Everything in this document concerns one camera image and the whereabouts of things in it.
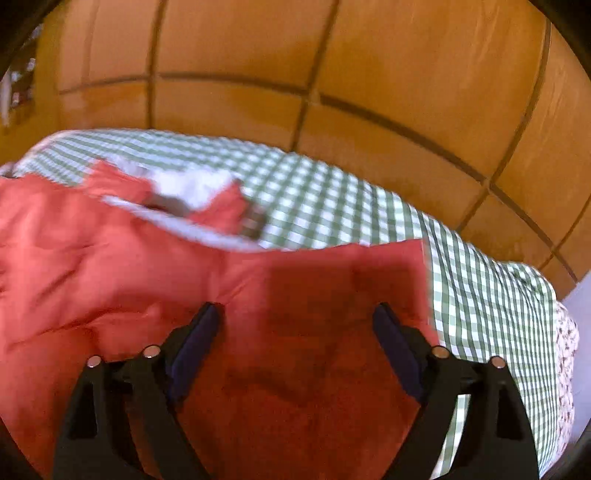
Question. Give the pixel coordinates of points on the green checked bedsheet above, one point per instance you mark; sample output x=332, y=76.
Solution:
x=346, y=207

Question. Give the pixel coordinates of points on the wooden wardrobe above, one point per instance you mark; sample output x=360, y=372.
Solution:
x=369, y=69

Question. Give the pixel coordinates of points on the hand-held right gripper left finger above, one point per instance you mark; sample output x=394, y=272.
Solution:
x=190, y=355

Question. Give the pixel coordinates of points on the floral quilt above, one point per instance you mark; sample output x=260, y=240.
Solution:
x=567, y=364

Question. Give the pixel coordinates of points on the wooden shelf unit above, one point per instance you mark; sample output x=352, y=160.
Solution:
x=21, y=87

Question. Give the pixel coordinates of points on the red puffer jacket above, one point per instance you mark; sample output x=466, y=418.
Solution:
x=138, y=277

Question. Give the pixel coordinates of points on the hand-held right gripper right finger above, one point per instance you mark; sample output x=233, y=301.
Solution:
x=400, y=350

